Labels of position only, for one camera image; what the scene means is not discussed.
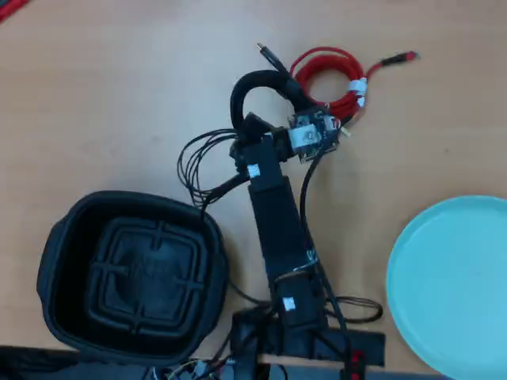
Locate looped thin black base wires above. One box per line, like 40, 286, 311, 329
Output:
325, 295, 384, 325

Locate thin black arm wires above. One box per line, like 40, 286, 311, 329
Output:
177, 127, 254, 213

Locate red braided charging cable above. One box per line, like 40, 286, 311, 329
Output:
288, 46, 421, 128

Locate red object at table edge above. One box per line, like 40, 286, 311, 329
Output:
0, 0, 32, 24

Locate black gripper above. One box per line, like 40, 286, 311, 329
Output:
238, 112, 301, 164

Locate black square bowl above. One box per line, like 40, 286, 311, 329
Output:
36, 190, 231, 360

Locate controller board with coloured wires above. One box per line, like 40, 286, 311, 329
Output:
150, 355, 238, 380

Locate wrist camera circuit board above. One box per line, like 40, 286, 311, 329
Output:
286, 111, 344, 165

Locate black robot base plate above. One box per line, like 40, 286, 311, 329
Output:
231, 307, 387, 368

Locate dark fabric bag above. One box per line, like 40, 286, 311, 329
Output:
0, 344, 167, 380

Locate black camera usb cable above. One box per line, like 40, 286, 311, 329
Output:
299, 150, 354, 357

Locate light blue plate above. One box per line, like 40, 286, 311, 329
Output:
386, 194, 507, 380

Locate black charging cable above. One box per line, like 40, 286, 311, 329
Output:
230, 42, 314, 134

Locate red and black clamp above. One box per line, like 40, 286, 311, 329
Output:
341, 349, 366, 380

